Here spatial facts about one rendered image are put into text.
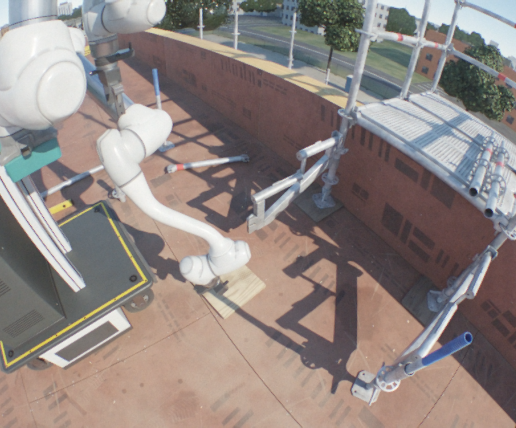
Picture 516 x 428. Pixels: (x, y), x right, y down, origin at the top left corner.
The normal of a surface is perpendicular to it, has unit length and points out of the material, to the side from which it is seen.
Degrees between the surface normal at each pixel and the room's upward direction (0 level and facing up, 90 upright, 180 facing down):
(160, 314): 0
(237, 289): 0
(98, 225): 0
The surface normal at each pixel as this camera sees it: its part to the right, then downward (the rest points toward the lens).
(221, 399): 0.06, -0.69
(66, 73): 0.86, 0.48
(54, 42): 0.94, 0.12
